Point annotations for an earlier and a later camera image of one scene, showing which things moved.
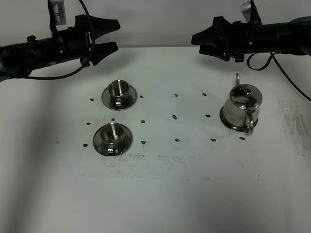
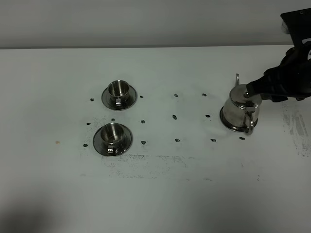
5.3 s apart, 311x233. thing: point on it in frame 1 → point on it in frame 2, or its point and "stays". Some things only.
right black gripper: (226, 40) → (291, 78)
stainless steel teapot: (241, 110) stays
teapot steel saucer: (222, 116) stays
